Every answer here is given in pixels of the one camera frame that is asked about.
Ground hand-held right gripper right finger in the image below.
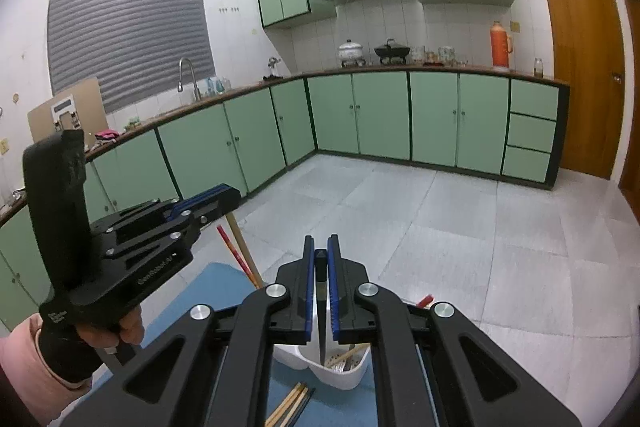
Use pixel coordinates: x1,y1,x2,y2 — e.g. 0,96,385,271
327,234,583,427

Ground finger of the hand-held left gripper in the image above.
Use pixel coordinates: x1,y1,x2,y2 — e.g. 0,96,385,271
90,183,238,238
102,213,202,259

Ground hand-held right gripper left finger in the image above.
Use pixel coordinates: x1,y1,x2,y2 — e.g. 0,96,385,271
60,234,317,427

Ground wooden chopstick red patterned end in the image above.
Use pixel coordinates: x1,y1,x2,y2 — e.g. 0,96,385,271
264,382,303,427
216,225,258,288

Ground plain wooden chopstick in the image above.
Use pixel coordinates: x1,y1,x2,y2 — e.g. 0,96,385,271
272,383,308,427
226,213,265,289

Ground white two-compartment utensil holder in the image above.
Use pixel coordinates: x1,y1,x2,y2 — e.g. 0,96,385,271
272,339,373,390

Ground person's left forearm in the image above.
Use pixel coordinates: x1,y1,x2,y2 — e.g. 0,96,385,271
0,312,93,427

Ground person's left hand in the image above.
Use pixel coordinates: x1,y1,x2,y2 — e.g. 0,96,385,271
75,302,147,355

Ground blue table mat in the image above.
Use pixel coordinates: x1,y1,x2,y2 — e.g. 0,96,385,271
65,261,446,427

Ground white clip device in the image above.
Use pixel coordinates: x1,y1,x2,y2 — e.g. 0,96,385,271
50,99,80,130

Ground brown board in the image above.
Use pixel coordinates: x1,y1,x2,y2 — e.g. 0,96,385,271
27,77,108,145

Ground metal kitchen faucet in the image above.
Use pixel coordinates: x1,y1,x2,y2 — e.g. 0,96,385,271
178,58,202,104

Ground green base cabinets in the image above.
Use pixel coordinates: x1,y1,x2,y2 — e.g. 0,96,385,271
0,66,571,333

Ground grey window blind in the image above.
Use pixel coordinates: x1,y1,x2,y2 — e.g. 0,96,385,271
47,0,217,114

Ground gas stove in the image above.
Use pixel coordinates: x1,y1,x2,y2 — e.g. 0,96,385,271
340,57,411,68

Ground white cooking pot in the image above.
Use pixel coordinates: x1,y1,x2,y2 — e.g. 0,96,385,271
337,39,365,62

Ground black wok with lid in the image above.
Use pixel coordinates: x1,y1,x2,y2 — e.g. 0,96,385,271
374,38,412,60

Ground red thermos flask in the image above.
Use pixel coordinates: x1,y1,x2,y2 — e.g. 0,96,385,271
490,21,514,68

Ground plain wooden door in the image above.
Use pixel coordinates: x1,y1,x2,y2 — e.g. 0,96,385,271
615,0,640,208

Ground wooden door with handle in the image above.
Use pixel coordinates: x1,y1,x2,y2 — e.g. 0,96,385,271
531,0,628,180

